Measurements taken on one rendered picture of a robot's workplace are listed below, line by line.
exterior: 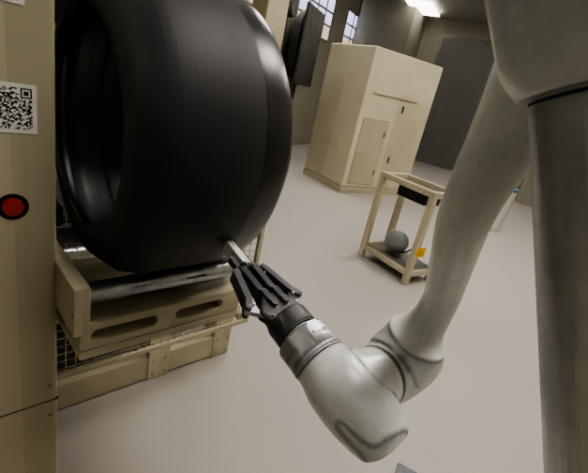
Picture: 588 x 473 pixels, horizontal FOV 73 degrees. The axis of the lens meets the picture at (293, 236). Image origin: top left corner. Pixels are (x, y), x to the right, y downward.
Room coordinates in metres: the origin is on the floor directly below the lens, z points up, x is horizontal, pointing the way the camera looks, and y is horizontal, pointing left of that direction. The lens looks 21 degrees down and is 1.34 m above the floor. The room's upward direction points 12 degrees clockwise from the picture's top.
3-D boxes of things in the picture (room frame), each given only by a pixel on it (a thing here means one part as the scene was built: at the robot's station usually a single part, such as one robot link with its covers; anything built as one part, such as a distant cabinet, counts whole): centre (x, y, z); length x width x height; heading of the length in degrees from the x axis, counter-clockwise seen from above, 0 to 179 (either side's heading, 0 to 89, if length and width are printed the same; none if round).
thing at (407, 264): (3.36, -0.94, 0.40); 0.60 x 0.35 x 0.80; 36
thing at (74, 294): (0.72, 0.47, 0.90); 0.40 x 0.03 x 0.10; 47
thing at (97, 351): (0.85, 0.35, 0.80); 0.37 x 0.36 x 0.02; 47
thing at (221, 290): (0.75, 0.25, 0.83); 0.36 x 0.09 x 0.06; 137
